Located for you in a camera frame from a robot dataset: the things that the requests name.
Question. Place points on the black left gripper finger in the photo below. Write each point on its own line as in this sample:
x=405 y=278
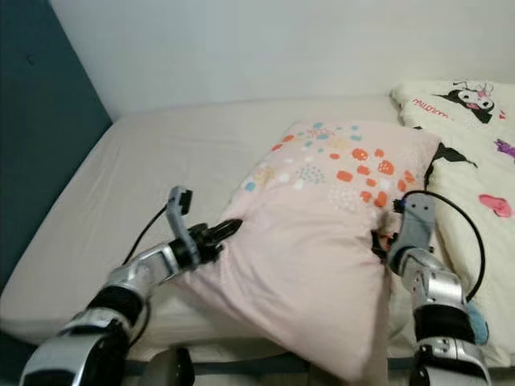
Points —
x=221 y=247
x=227 y=228

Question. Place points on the pink dotted pillow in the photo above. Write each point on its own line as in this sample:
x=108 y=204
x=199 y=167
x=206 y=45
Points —
x=306 y=257

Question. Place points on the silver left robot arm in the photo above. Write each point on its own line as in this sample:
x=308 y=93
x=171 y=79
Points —
x=137 y=277

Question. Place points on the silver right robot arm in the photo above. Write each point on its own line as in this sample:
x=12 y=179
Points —
x=438 y=289

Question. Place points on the bed mattress cream sheet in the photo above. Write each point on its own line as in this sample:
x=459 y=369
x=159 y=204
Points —
x=169 y=161

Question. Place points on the cream cartoon print blanket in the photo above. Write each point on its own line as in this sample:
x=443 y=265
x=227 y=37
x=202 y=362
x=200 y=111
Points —
x=483 y=177

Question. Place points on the dark robot left leg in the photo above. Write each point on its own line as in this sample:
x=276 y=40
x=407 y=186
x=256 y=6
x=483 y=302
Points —
x=177 y=368

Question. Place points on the blue upholstered headboard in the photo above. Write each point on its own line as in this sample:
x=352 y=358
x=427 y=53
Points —
x=40 y=104

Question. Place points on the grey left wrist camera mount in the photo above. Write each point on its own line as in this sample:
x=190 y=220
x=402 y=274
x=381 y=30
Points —
x=177 y=217

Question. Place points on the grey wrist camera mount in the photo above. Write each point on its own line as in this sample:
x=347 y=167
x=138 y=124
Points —
x=177 y=217
x=418 y=225

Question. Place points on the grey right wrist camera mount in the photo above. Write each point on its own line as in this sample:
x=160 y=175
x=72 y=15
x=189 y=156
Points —
x=418 y=225

